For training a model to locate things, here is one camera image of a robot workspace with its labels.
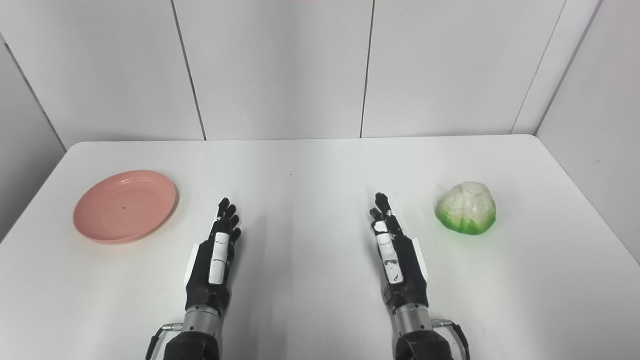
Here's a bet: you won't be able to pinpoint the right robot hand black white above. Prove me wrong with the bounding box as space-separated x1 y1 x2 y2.
369 192 430 316

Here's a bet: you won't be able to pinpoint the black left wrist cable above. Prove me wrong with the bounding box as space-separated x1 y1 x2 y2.
145 323 184 360

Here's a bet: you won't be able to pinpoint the pink plate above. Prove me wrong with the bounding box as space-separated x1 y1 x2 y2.
73 170 179 245

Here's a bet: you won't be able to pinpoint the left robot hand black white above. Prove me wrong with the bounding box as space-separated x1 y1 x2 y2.
184 198 243 317

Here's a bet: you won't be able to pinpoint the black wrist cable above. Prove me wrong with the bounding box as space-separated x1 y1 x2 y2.
431 319 471 360
145 323 184 360

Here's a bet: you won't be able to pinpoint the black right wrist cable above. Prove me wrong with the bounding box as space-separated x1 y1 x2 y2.
431 319 471 360

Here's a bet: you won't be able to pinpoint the green white cabbage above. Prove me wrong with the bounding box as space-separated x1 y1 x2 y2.
435 181 497 236

